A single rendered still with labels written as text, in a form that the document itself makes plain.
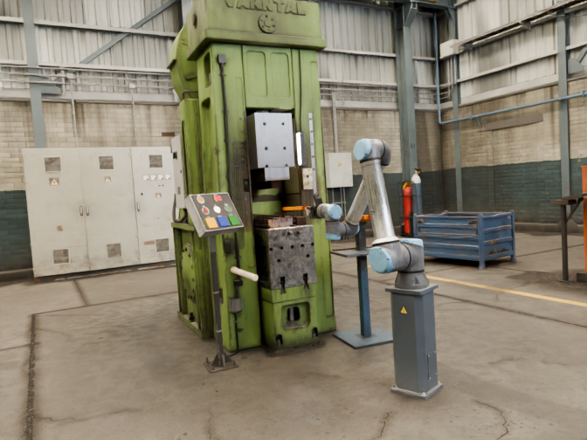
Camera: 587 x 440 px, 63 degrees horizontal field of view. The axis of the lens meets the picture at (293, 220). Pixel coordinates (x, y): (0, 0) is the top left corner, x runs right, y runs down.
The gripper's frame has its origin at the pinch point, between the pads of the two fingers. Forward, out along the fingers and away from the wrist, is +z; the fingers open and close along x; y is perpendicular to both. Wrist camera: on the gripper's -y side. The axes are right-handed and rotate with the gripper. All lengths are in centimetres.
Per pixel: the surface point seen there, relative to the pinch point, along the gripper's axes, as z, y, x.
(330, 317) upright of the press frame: 54, 96, 43
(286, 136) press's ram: 43, -51, 8
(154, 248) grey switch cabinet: 565, 83, -10
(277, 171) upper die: 42.3, -25.7, -1.8
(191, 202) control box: 24, -8, -72
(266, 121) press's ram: 43, -62, -7
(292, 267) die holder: 35, 46, 2
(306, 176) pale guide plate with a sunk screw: 54, -21, 28
